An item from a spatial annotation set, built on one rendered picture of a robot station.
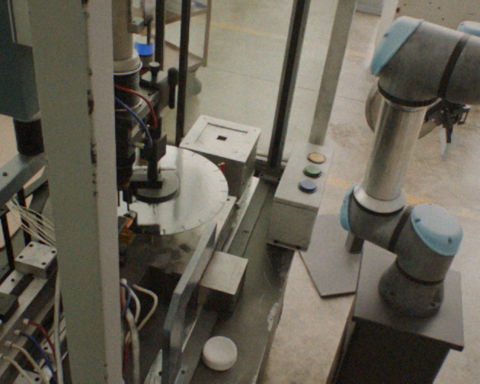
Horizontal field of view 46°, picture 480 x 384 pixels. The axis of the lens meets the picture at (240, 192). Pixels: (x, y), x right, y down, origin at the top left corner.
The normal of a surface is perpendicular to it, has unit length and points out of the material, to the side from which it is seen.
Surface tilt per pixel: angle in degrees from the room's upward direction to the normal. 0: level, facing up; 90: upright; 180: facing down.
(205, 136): 0
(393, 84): 99
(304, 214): 90
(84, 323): 90
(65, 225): 90
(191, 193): 0
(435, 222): 8
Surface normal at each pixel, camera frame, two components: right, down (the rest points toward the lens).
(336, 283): 0.11, -0.79
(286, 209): -0.27, 0.56
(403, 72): -0.56, 0.57
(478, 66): -0.01, 0.11
